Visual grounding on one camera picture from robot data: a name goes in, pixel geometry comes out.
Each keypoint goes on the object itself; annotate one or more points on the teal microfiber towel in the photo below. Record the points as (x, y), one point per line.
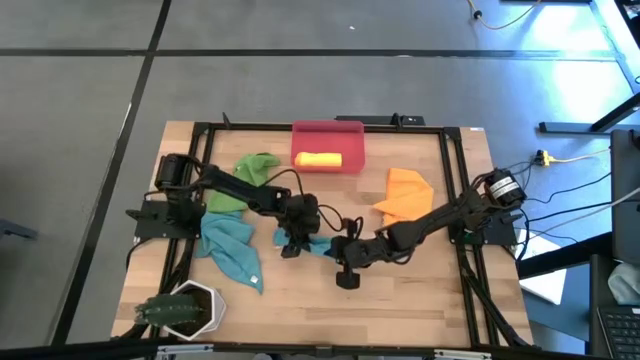
(317, 245)
(230, 245)

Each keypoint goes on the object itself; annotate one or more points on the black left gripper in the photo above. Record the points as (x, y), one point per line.
(302, 217)

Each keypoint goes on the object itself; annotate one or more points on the black desk leg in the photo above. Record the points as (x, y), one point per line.
(565, 127)

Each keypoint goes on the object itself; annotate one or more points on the black overhead rail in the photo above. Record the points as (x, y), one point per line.
(100, 350)

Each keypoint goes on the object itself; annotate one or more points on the grey cloth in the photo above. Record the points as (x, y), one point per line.
(625, 285)

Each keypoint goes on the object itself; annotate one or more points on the green cactus plant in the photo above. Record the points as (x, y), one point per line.
(167, 310)

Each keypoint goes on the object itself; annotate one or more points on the pink translucent plastic basket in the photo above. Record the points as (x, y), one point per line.
(350, 145)

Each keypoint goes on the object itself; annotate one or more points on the black aluminium table frame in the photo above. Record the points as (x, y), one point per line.
(250, 127)

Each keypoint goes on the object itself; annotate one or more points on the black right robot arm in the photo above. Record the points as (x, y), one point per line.
(440, 217)

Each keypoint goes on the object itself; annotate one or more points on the yellow power plug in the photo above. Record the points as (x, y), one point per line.
(545, 159)

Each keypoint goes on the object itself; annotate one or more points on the orange microfiber towel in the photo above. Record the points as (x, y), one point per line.
(407, 195)

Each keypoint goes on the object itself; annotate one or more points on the black laptop keyboard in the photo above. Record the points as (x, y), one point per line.
(620, 332)

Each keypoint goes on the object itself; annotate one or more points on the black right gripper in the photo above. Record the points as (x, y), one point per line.
(355, 251)

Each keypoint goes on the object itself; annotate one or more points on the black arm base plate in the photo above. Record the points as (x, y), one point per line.
(502, 232)
(145, 227)

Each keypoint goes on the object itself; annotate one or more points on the white hexagonal plant pot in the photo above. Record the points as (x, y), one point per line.
(215, 305)

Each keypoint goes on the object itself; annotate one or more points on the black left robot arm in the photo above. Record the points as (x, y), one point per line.
(235, 187)

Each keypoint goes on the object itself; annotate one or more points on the green microfiber towel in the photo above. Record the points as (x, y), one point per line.
(252, 167)

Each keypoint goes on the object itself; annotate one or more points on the white paper sheet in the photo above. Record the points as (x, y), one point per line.
(545, 285)

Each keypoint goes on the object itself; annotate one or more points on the black mounting bar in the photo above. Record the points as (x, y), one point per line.
(380, 120)

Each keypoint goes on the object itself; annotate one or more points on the yellow microfiber towel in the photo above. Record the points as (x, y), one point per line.
(317, 160)

